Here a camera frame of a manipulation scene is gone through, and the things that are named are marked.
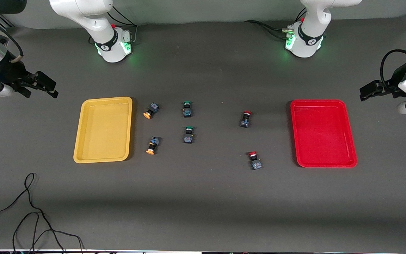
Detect yellow plastic tray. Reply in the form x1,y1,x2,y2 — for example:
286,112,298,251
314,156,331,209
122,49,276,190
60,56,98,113
73,97,133,164

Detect black left arm base cables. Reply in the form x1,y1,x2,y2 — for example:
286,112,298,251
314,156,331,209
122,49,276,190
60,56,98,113
243,8,307,40

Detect yellow push button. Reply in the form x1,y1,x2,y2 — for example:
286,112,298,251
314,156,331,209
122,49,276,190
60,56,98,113
145,137,160,155
143,103,160,119

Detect red push button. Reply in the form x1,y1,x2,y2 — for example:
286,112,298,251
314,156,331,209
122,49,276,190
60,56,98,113
247,151,263,170
240,110,252,128

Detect black right arm base cables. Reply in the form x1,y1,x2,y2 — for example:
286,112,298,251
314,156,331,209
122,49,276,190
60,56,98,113
89,6,139,46

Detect black arm base cables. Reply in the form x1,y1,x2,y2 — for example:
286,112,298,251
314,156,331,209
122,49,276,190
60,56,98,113
243,8,307,40
89,6,139,46

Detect red plastic tray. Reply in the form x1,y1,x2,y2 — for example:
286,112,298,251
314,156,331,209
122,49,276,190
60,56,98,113
290,99,358,168

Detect black loose table cable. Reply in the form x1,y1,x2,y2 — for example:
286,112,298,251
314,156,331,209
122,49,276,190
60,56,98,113
12,212,85,254
0,173,66,254

